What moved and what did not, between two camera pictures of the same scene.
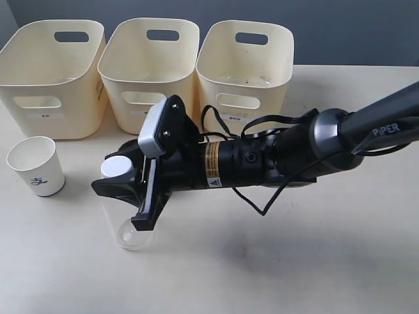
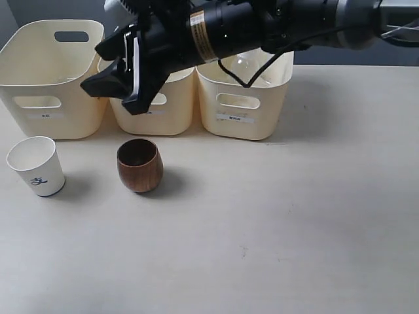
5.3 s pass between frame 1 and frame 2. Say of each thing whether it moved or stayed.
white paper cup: stayed
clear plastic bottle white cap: moved
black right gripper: moved
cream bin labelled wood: stayed
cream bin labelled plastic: stayed
